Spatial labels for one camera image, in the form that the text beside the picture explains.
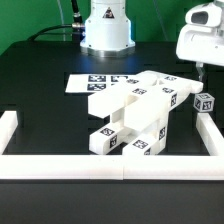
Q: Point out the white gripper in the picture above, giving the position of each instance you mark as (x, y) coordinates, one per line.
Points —
(201, 45)

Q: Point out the white tagged cube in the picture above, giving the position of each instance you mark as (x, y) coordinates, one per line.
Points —
(203, 102)

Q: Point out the white chair back frame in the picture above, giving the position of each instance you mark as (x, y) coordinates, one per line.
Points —
(144, 98)

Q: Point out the white chair seat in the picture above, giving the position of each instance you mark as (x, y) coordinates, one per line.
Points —
(150, 128)

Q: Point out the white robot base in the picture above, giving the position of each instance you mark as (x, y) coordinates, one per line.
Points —
(107, 30)

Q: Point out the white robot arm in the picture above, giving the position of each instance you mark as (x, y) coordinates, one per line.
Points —
(209, 15)

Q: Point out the white right fence bar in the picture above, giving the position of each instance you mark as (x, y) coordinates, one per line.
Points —
(210, 134)

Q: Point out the white fence bar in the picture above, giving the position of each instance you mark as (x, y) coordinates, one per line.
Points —
(110, 167)
(210, 134)
(8, 125)

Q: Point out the white front fence bar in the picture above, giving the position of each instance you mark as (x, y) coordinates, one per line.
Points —
(110, 167)

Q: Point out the white marker sheet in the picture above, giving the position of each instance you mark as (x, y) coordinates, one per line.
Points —
(90, 83)

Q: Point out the white left fence bar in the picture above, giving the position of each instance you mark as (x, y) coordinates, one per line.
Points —
(8, 125)

